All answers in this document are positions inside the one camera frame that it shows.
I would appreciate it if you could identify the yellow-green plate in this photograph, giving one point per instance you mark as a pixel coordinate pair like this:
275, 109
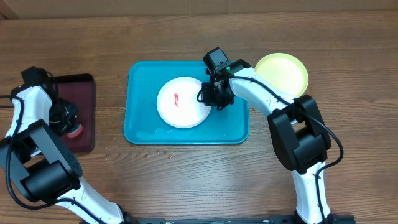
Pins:
285, 72

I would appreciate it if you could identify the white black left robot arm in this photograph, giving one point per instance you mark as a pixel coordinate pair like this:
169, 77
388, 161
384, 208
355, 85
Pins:
40, 170

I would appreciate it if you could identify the pink green sponge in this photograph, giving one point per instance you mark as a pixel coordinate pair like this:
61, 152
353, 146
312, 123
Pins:
75, 131

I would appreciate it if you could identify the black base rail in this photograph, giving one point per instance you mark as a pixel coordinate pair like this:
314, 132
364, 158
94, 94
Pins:
273, 219

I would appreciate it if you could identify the teal plastic tray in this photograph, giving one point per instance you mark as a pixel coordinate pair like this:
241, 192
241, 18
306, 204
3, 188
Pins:
143, 124

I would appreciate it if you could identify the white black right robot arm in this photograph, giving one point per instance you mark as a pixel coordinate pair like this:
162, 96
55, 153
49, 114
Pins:
299, 136

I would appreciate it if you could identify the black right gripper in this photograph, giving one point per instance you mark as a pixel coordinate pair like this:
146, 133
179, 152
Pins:
208, 101

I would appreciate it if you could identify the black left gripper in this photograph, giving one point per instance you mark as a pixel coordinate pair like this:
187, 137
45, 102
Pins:
61, 126

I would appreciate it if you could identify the black dark red tray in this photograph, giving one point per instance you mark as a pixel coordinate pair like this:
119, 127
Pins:
80, 90

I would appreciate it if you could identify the white plate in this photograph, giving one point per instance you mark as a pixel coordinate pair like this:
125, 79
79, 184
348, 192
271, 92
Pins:
177, 103

